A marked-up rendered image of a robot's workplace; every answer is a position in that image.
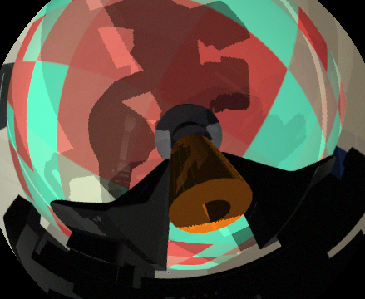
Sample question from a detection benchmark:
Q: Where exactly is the orange knob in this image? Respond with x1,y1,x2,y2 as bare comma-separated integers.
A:
168,134,253,233

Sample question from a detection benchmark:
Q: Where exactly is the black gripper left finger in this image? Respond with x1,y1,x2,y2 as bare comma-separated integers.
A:
50,159,170,272

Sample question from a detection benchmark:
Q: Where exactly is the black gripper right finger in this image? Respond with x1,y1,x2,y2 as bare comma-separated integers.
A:
222,152,335,249

